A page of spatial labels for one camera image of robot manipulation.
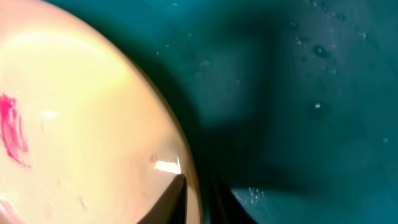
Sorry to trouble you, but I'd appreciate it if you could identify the yellow-green plate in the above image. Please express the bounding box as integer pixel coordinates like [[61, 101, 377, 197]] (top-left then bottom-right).
[[1, 1, 204, 223]]

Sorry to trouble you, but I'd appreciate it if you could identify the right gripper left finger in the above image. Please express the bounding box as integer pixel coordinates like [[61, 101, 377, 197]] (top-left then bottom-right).
[[138, 174, 187, 224]]

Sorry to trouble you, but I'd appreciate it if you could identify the teal plastic tray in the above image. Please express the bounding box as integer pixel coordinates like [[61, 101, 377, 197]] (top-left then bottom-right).
[[53, 0, 397, 223]]

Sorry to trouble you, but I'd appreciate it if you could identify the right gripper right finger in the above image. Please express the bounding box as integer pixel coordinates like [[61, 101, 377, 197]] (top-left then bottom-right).
[[209, 178, 256, 224]]

